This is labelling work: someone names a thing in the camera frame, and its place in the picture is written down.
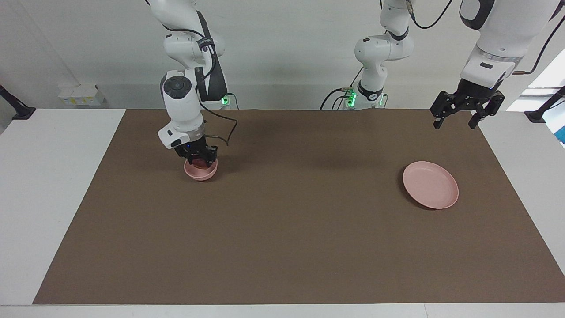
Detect pink bowl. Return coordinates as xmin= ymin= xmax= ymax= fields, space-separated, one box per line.
xmin=184 ymin=158 xmax=218 ymax=181

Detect pink plate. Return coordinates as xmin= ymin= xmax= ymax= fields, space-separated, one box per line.
xmin=403 ymin=161 xmax=459 ymax=210

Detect black clamp stand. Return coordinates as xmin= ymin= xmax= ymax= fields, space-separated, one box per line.
xmin=524 ymin=86 xmax=565 ymax=123
xmin=0 ymin=84 xmax=36 ymax=120

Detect brown table mat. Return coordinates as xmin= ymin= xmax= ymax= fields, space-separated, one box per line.
xmin=33 ymin=109 xmax=565 ymax=305

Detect white boxes with yellow labels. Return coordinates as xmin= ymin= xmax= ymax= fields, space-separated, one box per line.
xmin=59 ymin=84 xmax=106 ymax=107

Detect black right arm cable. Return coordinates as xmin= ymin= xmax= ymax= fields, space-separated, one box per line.
xmin=163 ymin=24 xmax=239 ymax=146

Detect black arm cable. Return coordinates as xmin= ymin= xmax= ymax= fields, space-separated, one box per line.
xmin=407 ymin=0 xmax=565 ymax=76
xmin=163 ymin=24 xmax=239 ymax=146

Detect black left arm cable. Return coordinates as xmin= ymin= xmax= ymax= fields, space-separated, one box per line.
xmin=407 ymin=0 xmax=565 ymax=76

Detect black left base cable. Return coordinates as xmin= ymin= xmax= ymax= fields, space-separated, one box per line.
xmin=320 ymin=66 xmax=365 ymax=110

